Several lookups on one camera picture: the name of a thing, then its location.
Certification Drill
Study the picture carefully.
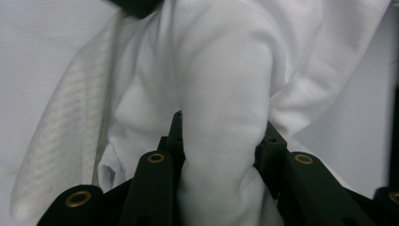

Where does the white foam board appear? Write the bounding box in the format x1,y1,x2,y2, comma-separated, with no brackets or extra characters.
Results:
0,0,399,226

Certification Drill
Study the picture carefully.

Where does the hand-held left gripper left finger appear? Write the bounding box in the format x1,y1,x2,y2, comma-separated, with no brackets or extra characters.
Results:
156,110,186,192

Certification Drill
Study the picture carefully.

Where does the white mesh laundry bag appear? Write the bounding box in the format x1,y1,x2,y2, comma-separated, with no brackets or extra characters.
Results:
8,8,126,220

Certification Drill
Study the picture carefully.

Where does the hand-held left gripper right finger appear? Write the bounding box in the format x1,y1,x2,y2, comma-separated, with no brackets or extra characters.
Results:
253,121,289,201

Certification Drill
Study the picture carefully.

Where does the white garment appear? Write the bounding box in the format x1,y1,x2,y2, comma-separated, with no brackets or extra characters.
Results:
97,0,391,226

